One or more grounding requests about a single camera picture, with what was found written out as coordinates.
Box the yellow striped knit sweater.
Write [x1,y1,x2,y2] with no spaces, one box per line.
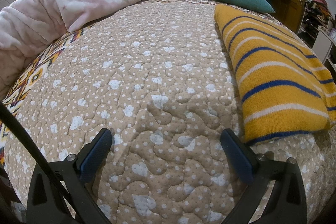
[214,4,335,144]

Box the pile of clothes on rack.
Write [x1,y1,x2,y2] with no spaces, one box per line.
[298,0,335,40]

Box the colourful geometric patterned blanket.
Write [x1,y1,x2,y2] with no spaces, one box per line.
[4,27,91,161]

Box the beige dotted quilt bedspread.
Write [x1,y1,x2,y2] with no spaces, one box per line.
[1,0,335,223]

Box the grey tv cabinet shelf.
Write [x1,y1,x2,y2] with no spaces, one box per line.
[312,30,335,72]

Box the pink floral duvet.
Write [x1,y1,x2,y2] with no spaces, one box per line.
[1,0,142,98]

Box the black cable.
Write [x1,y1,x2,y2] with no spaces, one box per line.
[0,103,82,224]

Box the pink picture frame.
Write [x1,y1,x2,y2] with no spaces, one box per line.
[329,28,336,42]

